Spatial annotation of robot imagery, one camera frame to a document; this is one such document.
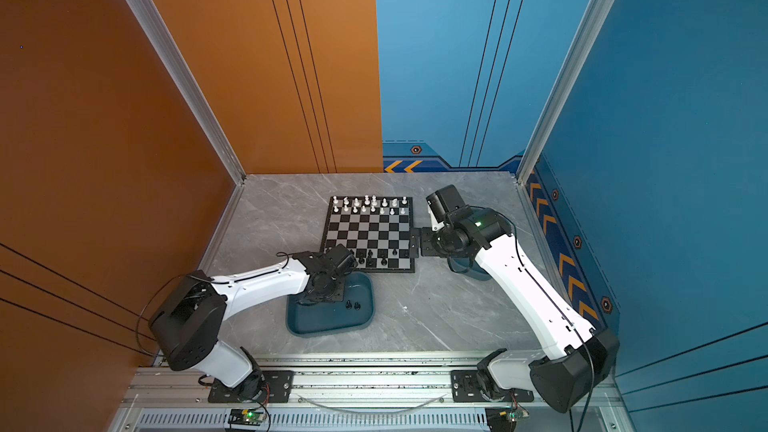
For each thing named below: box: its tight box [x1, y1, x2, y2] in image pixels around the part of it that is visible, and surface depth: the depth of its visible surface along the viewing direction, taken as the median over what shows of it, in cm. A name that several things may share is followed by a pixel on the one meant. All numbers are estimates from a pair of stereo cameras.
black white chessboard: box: [320, 196, 415, 273], surface depth 104 cm
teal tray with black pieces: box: [286, 272, 375, 337], surface depth 87 cm
